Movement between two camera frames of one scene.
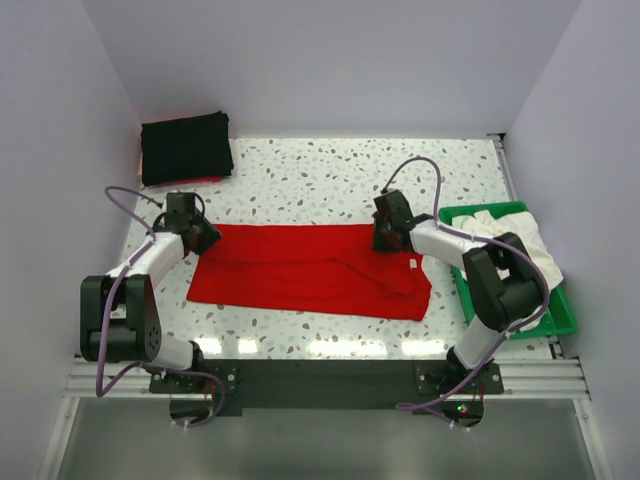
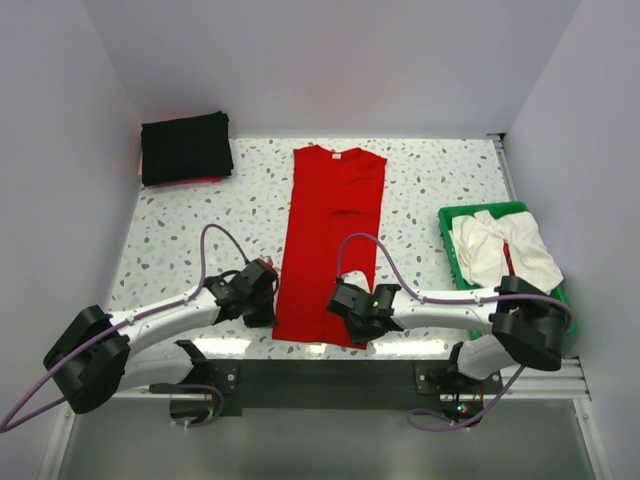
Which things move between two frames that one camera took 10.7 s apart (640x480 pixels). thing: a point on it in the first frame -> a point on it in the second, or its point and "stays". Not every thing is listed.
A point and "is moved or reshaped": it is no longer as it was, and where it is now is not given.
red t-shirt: x=314 y=267 is moved or reshaped
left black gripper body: x=196 y=219 -> x=245 y=312
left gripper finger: x=203 y=236 -> x=261 y=304
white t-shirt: x=524 y=229 stays
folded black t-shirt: x=187 y=148 stays
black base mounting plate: x=327 y=383 stays
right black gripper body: x=377 y=218 -> x=359 y=334
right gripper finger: x=384 y=238 -> x=365 y=327
